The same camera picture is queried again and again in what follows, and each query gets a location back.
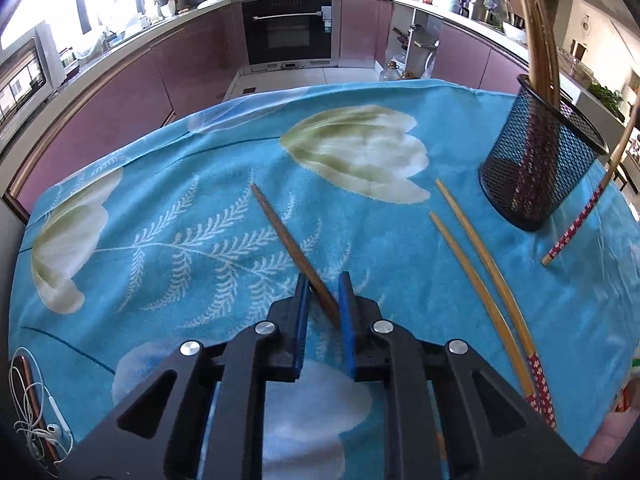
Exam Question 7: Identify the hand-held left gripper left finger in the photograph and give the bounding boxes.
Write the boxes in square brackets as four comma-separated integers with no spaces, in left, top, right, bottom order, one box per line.
[59,274,312,480]

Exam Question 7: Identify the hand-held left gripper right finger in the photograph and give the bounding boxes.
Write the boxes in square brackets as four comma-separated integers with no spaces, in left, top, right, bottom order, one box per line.
[338,271,583,480]

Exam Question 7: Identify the dark brown wooden chopstick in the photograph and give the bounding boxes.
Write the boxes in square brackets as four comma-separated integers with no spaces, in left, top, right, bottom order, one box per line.
[250,183,343,330]

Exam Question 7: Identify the black mesh utensil holder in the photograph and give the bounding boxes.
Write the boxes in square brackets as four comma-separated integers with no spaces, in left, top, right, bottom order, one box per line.
[478,74,610,232]

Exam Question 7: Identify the bamboo chopstick red floral end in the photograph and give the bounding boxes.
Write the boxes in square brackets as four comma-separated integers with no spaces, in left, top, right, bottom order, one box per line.
[541,107,640,267]
[434,178,558,430]
[428,211,543,413]

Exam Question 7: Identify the bunch of bamboo chopsticks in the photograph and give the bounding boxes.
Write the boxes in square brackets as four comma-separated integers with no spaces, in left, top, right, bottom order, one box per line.
[512,0,571,211]

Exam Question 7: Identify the blue floral tablecloth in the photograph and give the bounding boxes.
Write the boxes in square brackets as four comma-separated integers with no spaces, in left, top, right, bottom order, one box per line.
[7,79,640,480]

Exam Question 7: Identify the pink kitchen cabinets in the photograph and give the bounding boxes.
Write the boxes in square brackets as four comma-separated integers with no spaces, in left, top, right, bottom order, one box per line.
[0,0,531,211]

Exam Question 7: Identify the black built-in oven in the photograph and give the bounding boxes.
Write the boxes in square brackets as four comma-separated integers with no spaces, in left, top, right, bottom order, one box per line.
[242,0,335,67]

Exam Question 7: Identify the person's pink clothing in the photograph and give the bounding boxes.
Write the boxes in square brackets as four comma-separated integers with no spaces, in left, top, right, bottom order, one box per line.
[582,407,640,466]

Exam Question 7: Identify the microwave oven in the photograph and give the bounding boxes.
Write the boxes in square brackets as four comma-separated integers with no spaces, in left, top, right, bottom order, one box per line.
[0,22,66,128]

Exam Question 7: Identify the white wired earphones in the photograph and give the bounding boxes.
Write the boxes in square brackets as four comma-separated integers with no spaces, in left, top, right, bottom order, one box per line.
[9,347,76,476]

